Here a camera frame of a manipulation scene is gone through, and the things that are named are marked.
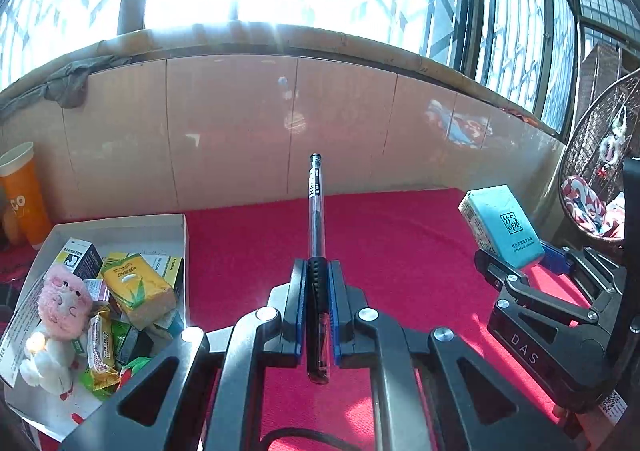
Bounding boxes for white cardboard box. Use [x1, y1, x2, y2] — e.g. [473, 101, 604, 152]
[0, 213, 190, 443]

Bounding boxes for yellow corn drink carton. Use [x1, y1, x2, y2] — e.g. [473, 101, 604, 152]
[99, 253, 177, 330]

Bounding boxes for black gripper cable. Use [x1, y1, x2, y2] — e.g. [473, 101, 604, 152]
[260, 427, 352, 451]

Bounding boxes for black white medicine box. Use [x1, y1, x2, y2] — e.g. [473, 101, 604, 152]
[59, 238, 104, 282]

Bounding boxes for red white patterned cushion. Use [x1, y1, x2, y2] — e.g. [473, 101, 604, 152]
[560, 175, 609, 235]

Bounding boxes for black gel pen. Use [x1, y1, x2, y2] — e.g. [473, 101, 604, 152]
[305, 153, 332, 385]

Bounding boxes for blue tissue pack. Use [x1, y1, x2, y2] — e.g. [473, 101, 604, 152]
[458, 184, 546, 268]

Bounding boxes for orange paper cup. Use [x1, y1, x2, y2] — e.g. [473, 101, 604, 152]
[0, 141, 54, 252]

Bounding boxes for pink plush toy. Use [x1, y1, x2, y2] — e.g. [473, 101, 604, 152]
[38, 264, 95, 343]

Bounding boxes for orange fruit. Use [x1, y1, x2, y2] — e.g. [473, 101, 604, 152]
[2, 208, 24, 245]

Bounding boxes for grey cloth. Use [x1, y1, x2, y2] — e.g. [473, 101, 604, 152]
[44, 56, 137, 109]

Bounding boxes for yellow candy packet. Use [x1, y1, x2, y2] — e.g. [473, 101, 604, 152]
[87, 310, 121, 375]

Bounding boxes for white plush toy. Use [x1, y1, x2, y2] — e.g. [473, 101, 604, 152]
[20, 330, 77, 393]

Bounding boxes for green snack packet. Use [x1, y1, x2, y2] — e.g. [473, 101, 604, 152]
[77, 355, 152, 400]

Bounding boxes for hanging white ornament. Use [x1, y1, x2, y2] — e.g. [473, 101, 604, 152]
[600, 106, 629, 168]

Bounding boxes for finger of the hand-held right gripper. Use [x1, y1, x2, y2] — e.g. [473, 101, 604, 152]
[540, 240, 627, 305]
[474, 249, 601, 328]

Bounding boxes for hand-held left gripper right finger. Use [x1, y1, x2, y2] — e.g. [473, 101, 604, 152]
[327, 261, 571, 451]

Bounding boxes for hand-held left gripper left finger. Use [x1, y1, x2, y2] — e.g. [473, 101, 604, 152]
[60, 258, 307, 451]

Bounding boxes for hanging wicker chair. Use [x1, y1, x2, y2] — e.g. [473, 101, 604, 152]
[557, 71, 640, 245]

